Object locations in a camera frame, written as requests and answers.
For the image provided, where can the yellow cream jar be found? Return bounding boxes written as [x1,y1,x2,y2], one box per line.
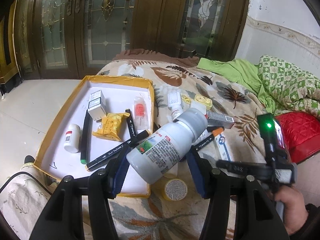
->
[162,178,188,201]

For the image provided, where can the yellow snack packet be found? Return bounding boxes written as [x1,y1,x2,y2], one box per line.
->
[92,112,129,141]

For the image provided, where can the green bed sheet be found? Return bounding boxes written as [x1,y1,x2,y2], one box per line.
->
[197,58,276,114]

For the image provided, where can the large white medicine bottle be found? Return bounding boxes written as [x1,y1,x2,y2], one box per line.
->
[126,108,208,184]

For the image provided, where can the silver red small box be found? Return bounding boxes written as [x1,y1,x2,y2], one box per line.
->
[207,111,235,129]

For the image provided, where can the black marker green cap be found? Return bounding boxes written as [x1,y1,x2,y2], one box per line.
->
[80,111,92,165]

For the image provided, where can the white blue ointment box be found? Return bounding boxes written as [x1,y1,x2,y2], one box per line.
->
[215,132,235,161]

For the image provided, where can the yellow taped white tray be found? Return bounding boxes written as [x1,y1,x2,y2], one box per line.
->
[33,74,156,199]

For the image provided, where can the green patterned pillow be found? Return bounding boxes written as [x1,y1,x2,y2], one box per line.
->
[258,55,319,119]

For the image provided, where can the black shoe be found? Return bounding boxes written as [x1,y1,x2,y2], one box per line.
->
[24,155,35,164]

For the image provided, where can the wooden glass wardrobe doors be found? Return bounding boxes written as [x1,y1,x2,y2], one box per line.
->
[1,0,249,83]

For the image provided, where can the black twin marker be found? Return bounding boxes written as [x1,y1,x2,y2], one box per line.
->
[125,109,137,138]
[86,130,149,172]

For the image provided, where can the leaf pattern beige blanket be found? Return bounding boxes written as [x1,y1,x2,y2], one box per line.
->
[1,54,265,239]

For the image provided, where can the red quilted cushion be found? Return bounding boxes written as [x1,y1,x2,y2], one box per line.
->
[276,112,320,164]

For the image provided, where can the white nasal spray bottle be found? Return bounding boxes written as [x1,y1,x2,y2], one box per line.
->
[193,129,211,145]

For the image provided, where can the black marker blue cap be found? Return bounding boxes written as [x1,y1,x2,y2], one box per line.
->
[193,127,225,151]

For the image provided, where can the white square plastic case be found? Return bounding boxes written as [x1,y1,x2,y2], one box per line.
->
[190,100,207,115]

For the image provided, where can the black cable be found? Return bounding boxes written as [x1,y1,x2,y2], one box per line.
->
[0,171,52,196]

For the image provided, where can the small white pill bottle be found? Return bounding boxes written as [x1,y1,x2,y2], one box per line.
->
[63,124,81,153]

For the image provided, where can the person right hand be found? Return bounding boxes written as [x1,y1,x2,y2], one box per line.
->
[267,186,309,235]

